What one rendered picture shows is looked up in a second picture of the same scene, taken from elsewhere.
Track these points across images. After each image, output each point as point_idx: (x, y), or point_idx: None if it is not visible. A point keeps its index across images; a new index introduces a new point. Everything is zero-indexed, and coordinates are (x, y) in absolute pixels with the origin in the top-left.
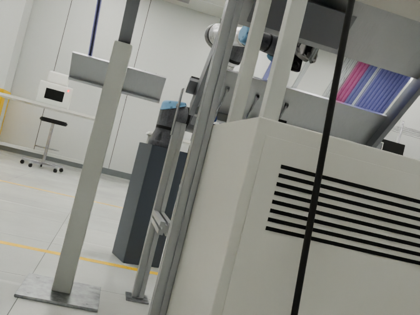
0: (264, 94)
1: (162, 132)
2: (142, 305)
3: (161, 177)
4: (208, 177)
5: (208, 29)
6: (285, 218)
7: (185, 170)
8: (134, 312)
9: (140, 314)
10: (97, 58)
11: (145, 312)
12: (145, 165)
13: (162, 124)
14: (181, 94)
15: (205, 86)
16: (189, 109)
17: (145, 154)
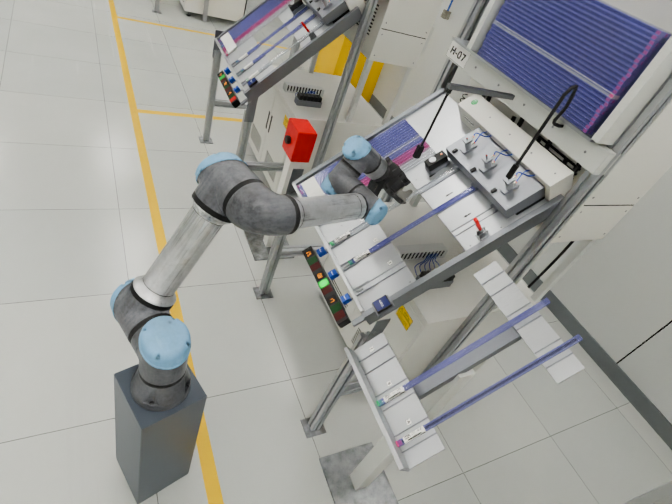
0: (541, 295)
1: (185, 376)
2: (325, 419)
3: (351, 374)
4: (476, 331)
5: (294, 224)
6: None
7: (462, 343)
8: (345, 420)
9: (346, 416)
10: (427, 414)
11: (337, 413)
12: (195, 417)
13: (184, 372)
14: (387, 323)
15: (490, 308)
16: (369, 321)
17: (184, 415)
